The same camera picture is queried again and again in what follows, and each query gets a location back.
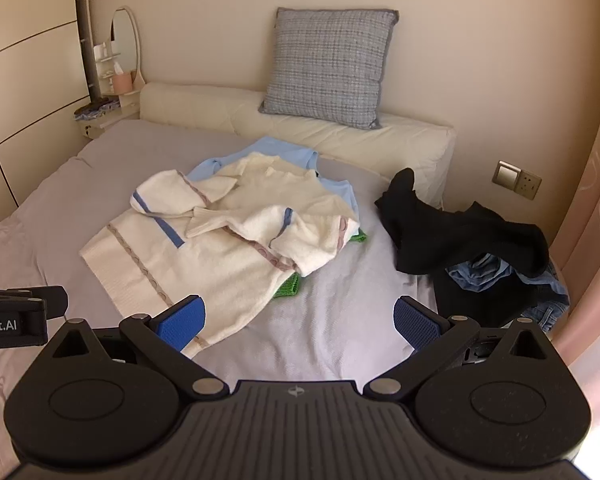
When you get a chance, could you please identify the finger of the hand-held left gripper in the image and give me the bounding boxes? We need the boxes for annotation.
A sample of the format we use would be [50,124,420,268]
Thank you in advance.
[0,285,69,321]

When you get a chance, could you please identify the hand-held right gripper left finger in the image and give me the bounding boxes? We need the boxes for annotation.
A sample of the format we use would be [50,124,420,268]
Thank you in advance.
[45,295,231,402]

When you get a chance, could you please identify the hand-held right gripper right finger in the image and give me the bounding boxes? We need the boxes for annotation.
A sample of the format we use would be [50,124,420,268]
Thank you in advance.
[362,295,556,402]

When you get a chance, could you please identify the cream striped knit sweater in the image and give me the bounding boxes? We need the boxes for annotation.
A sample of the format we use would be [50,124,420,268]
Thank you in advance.
[79,151,361,360]

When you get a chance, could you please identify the dark folded garment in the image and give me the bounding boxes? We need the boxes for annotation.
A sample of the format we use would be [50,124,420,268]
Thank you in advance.
[434,274,533,332]

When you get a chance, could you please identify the blue shirt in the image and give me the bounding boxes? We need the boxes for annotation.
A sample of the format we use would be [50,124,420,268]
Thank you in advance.
[445,254,517,292]

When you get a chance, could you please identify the black garment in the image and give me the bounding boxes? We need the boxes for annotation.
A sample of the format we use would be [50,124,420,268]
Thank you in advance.
[374,167,551,279]

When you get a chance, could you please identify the green knit garment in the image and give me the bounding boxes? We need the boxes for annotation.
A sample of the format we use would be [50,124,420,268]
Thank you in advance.
[272,227,369,300]

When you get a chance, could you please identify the blue denim jeans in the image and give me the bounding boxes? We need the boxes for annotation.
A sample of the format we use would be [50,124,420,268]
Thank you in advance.
[514,259,571,334]

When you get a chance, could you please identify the blue patterned cloth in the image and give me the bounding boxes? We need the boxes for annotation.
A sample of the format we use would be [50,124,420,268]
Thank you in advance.
[73,99,121,122]

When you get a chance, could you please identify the white nightstand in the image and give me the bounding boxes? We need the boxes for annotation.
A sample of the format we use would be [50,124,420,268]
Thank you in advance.
[74,92,142,140]

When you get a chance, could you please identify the pink curtain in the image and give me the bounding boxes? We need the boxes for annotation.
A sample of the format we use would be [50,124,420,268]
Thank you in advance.
[549,55,600,413]

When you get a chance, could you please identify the cream wardrobe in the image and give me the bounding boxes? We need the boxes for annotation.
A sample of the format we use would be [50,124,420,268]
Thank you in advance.
[0,0,92,241]

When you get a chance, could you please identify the cream padded headboard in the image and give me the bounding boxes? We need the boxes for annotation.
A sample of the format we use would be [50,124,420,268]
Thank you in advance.
[139,81,457,211]

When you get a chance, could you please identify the white desktop organizer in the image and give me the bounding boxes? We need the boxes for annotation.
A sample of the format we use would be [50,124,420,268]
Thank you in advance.
[92,40,124,96]

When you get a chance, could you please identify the grey plaid pillow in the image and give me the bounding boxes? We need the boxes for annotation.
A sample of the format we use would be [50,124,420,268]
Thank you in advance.
[258,7,400,131]

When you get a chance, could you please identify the oval mirror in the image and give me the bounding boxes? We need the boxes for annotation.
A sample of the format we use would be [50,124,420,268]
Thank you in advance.
[110,6,144,87]

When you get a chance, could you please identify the wall light switch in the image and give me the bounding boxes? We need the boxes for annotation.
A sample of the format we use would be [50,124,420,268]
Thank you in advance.
[491,159,522,191]

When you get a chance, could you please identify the wall power socket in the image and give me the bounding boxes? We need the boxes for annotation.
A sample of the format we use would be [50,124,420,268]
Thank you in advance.
[513,170,543,201]

